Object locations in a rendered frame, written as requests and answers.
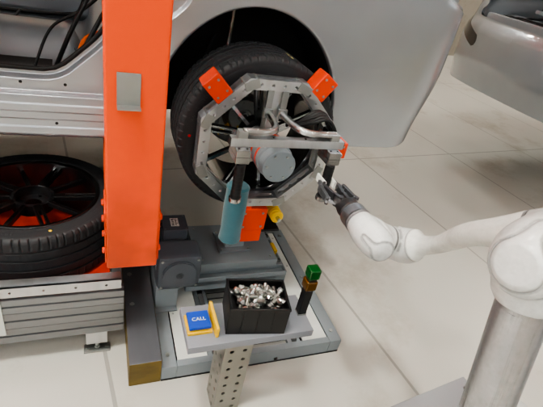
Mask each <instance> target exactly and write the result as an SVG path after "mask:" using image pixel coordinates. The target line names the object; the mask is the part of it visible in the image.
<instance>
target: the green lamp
mask: <svg viewBox="0 0 543 407"><path fill-rule="evenodd" d="M321 273H322V271H321V269H320V267H319V266H318V264H313V265H308V266H307V267H306V271H305V274H306V276H307V278H308V280H309V281H311V280H319V279H320V276H321Z"/></svg>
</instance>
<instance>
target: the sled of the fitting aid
mask: <svg viewBox="0 0 543 407"><path fill-rule="evenodd" d="M264 233H265V235H266V237H267V239H268V241H269V243H270V245H271V247H272V249H273V251H274V253H275V255H276V257H277V263H276V266H261V267H251V268H241V269H231V270H220V271H201V272H200V277H199V282H198V284H197V286H192V287H184V290H185V292H190V291H199V290H207V289H216V288H224V287H225V285H226V279H283V280H284V278H285V276H286V272H287V271H286V269H285V267H284V264H283V263H282V261H281V259H280V256H279V255H278V253H277V249H276V247H275V245H274V243H273V242H272V241H271V239H270V237H269V236H268V234H267V232H264Z"/></svg>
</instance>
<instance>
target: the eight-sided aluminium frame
mask: <svg viewBox="0 0 543 407"><path fill-rule="evenodd" d="M272 85H274V86H272ZM230 88H231V89H232V91H233V93H232V94H231V95H229V96H228V97H227V98H226V99H224V100H223V101H222V102H220V103H219V104H217V103H216V101H215V100H213V101H212V102H210V103H209V104H208V105H206V106H205V107H203V108H202V109H201V110H200V111H199V112H198V117H197V125H196V139H195V148H194V155H193V159H192V160H193V163H192V166H193V169H194V171H195V174H196V175H197V176H198V177H199V178H200V179H201V180H202V181H203V182H204V183H205V184H207V185H208V186H209V187H210V188H211V189H212V190H213V191H214V192H215V193H216V194H217V195H218V196H219V197H220V198H221V199H222V200H223V201H224V200H225V193H226V188H227V186H226V185H225V184H224V183H223V182H222V181H221V180H220V179H219V178H218V177H217V176H216V175H215V174H214V173H213V172H212V171H211V170H210V169H209V168H208V167H207V166H206V165H207V158H208V147H209V140H210V133H211V127H212V123H213V122H214V121H215V120H217V119H218V118H219V117H220V116H222V115H223V114H224V113H226V112H227V111H228V110H229V109H230V108H231V107H233V106H234V105H235V104H236V103H238V102H239V101H240V100H242V99H243V98H244V97H246V96H247V95H248V94H249V93H250V92H251V91H253V90H266V91H269V90H274V91H276V92H283V91H287V92H290V93H296V94H301V96H302V98H303V99H304V100H305V102H306V103H307V105H308V107H309V109H310V110H311V111H314V110H322V111H324V112H325V113H326V114H327V112H326V110H325V109H324V107H323V105H322V104H321V103H320V101H319V99H318V98H317V96H316V95H315V94H314V93H313V92H312V91H313V89H312V88H311V86H310V85H309V83H308V82H307V81H305V80H304V79H303V78H297V77H295V78H290V77H281V76H273V75H265V74H256V73H246V74H244V75H243V76H242V77H240V78H239V79H238V80H237V81H236V82H235V83H234V84H233V85H231V86H230ZM324 126H326V124H325V122H322V123H320V124H319V125H318V131H322V130H323V128H324ZM323 165H324V161H323V160H322V159H321V158H320V157H319V156H318V149H312V152H311V155H310V158H309V163H308V165H307V166H305V167H304V168H302V169H301V170H299V171H298V172H297V173H295V174H294V175H293V176H292V177H291V178H289V179H288V180H287V181H285V182H284V183H282V184H281V185H280V186H278V187H277V188H276V189H275V190H274V191H249V195H248V200H247V207H249V206H273V207H274V206H280V205H281V204H282V203H285V201H286V200H287V199H289V198H290V197H291V196H293V195H294V194H296V193H297V192H298V191H299V190H300V189H302V188H303V187H305V186H306V185H307V184H308V183H310V182H311V181H313V180H314V179H315V178H316V177H317V173H319V174H321V172H322V170H323Z"/></svg>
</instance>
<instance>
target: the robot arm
mask: <svg viewBox="0 0 543 407"><path fill-rule="evenodd" d="M316 181H317V182H318V193H319V194H320V196H321V197H322V199H323V200H324V204H325V205H327V204H332V205H333V206H334V207H336V210H337V213H338V214H339V215H340V220H341V221H342V223H343V224H344V226H345V227H346V229H347V230H348V231H349V233H350V236H351V239H352V240H353V241H354V243H355V244H356V246H357V247H358V248H359V249H360V251H361V252H362V253H363V254H365V255H366V256H367V257H368V258H371V259H372V260H374V261H376V262H382V261H385V260H386V259H390V260H393V261H395V262H400V263H405V264H411V263H415V262H418V261H420V260H421V259H422V258H423V257H424V255H429V254H442V253H446V252H449V251H453V250H459V249H462V248H465V247H471V246H484V247H490V248H489V250H488V255H487V266H488V270H489V272H490V288H491V291H492V293H493V295H494V297H495V298H494V301H493V304H492V306H491V309H490V313H489V316H488V318H487V321H486V325H485V328H484V330H483V333H482V337H481V340H480V342H479V345H478V349H477V352H476V355H475V357H474V361H473V364H472V367H471V369H470V372H469V377H468V379H467V382H466V385H465V389H464V392H463V394H462V397H461V401H460V404H459V406H458V407H528V406H527V405H526V404H525V403H523V402H522V401H520V398H521V395H522V393H523V391H524V387H525V385H526V383H527V381H528V378H529V375H530V373H531V370H532V367H533V365H534V363H535V361H536V358H537V355H538V353H539V350H540V348H541V345H542V343H543V208H538V209H532V210H525V211H522V212H516V213H512V214H508V215H505V216H497V217H493V218H488V219H483V220H475V221H470V222H467V223H464V224H459V225H457V226H455V227H453V228H451V229H449V230H447V231H445V232H443V233H441V234H439V235H437V236H425V235H423V233H422V232H421V231H420V230H418V229H409V228H405V227H401V226H399V227H396V226H392V225H389V224H386V223H385V222H384V221H382V220H381V219H379V218H378V217H375V216H373V215H371V213H370V212H369V211H368V210H367V209H366V208H365V207H364V205H363V204H361V203H358V201H359V198H360V197H358V196H357V195H355V194H354V193H353V192H352V191H351V190H350V189H349V188H348V187H347V186H346V185H345V184H342V185H341V184H340V183H338V182H337V181H336V180H335V179H333V177H332V179H331V181H330V186H331V187H332V188H333V189H335V191H337V192H334V191H333V190H332V189H330V188H329V187H328V186H327V185H326V181H325V179H324V178H323V177H322V176H321V175H320V174H319V173H317V177H316Z"/></svg>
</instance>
